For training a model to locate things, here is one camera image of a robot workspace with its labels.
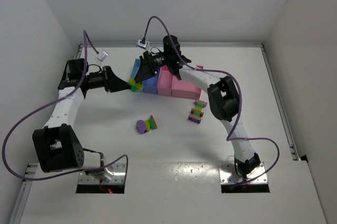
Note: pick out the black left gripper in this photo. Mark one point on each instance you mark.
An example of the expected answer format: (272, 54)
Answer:
(107, 78)

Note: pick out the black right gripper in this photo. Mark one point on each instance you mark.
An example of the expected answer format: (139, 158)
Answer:
(147, 64)

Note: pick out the lime green square lego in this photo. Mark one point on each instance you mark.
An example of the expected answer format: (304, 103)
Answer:
(139, 86)

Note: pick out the dark green lego plate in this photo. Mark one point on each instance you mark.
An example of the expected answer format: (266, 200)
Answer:
(133, 85)

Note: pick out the orange brown lego plate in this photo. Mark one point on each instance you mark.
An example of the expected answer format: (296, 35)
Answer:
(152, 123)

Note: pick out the purple rounded lego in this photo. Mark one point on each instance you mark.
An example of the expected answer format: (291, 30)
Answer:
(141, 126)

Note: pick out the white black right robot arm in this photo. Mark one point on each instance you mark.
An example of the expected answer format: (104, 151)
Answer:
(223, 97)

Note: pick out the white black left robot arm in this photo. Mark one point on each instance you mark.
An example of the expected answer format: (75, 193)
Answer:
(56, 144)

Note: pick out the light blue bin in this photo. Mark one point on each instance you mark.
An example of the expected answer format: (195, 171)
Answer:
(135, 68)

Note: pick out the dark blue bin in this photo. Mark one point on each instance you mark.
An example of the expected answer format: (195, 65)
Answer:
(150, 85)

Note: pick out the small pink bin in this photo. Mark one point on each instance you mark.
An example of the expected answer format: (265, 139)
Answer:
(164, 84)

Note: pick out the large pink bin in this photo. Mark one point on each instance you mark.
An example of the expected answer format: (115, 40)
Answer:
(184, 89)

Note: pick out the lego stack on table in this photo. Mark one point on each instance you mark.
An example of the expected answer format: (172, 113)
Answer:
(197, 113)

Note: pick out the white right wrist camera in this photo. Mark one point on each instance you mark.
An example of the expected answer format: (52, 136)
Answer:
(142, 44)

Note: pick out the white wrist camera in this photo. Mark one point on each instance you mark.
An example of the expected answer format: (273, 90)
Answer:
(102, 56)
(142, 44)

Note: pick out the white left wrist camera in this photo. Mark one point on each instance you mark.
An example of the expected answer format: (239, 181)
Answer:
(102, 56)

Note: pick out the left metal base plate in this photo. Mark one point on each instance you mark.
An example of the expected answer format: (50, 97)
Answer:
(112, 175)

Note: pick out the aluminium frame rail left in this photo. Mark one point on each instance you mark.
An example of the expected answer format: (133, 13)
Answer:
(32, 123)

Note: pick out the aluminium frame rail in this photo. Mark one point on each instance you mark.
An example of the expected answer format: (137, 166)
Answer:
(32, 123)
(284, 119)

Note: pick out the aluminium frame rail right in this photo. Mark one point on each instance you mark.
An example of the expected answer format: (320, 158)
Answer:
(284, 119)

